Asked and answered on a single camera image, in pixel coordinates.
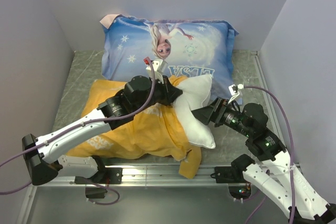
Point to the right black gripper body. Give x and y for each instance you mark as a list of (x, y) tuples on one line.
[(229, 116)]

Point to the yellow Mickey Mouse pillowcase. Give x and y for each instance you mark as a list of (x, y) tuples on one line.
[(155, 131)]

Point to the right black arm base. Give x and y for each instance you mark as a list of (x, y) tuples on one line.
[(238, 187)]

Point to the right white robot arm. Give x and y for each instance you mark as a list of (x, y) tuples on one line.
[(275, 176)]

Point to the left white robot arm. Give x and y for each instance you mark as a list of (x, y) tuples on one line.
[(42, 154)]

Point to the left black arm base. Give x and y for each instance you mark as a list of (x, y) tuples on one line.
[(97, 186)]

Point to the blue Elsa pillow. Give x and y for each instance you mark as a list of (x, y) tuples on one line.
[(190, 48)]

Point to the pink cloth corner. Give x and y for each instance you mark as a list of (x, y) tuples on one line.
[(108, 20)]

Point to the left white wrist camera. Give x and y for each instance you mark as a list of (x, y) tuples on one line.
[(156, 68)]

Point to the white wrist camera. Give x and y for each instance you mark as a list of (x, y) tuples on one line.
[(235, 91), (156, 68)]

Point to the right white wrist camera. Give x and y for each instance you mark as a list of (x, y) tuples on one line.
[(235, 91)]

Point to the aluminium front rail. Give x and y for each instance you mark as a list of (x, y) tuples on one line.
[(163, 175)]

